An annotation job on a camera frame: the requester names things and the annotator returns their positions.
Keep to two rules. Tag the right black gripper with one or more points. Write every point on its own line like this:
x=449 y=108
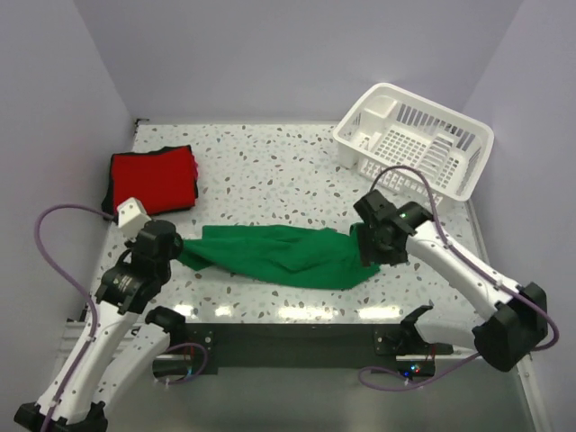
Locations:
x=369 y=254

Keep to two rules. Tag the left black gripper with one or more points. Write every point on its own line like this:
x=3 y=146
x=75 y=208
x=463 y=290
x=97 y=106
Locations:
x=177 y=247

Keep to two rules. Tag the green t-shirt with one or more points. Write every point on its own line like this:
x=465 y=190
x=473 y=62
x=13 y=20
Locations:
x=323 y=259

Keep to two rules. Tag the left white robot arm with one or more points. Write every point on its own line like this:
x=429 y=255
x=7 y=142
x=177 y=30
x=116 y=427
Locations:
x=117 y=343

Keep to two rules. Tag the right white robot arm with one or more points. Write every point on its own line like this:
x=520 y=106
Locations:
x=510 y=319

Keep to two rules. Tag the red folded t-shirt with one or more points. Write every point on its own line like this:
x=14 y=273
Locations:
x=153 y=180

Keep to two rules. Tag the pink folded t-shirt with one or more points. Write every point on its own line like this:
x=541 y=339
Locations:
x=195 y=167

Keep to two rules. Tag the white plastic basket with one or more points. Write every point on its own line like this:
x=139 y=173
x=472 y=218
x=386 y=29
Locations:
x=401 y=139

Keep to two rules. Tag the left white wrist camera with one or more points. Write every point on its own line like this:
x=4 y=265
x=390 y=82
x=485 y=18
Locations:
x=131 y=218

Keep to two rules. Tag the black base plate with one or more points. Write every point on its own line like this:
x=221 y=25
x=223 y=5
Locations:
x=349 y=346

